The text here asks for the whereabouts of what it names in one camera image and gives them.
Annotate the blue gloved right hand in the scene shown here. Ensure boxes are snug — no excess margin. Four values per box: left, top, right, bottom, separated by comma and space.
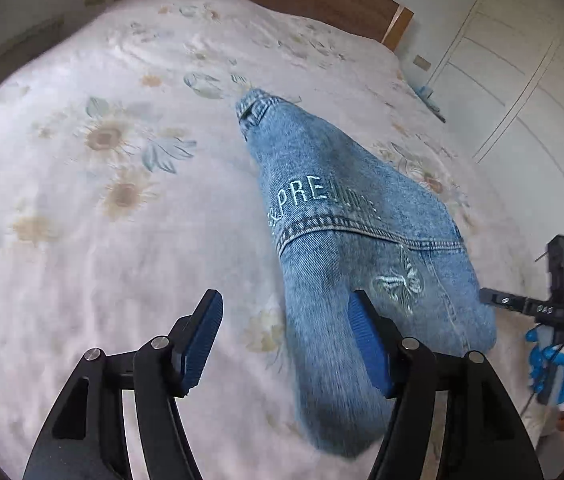
525, 325, 564, 415

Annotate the floral white bedspread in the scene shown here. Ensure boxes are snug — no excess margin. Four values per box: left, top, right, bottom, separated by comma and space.
0, 0, 539, 479

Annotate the wooden nightstand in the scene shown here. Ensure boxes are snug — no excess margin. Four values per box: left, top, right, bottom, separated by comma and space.
412, 87, 447, 124

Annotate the teal tissue box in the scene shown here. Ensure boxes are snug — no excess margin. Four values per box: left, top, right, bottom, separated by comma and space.
415, 86, 433, 101

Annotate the blue denim jacket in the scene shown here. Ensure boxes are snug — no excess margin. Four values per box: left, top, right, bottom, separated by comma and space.
236, 89, 497, 458

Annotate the white wardrobe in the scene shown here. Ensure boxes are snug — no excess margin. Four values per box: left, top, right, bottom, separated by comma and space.
430, 0, 564, 266

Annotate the wall outlet right of bed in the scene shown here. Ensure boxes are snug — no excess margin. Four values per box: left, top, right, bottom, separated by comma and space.
412, 55, 432, 72

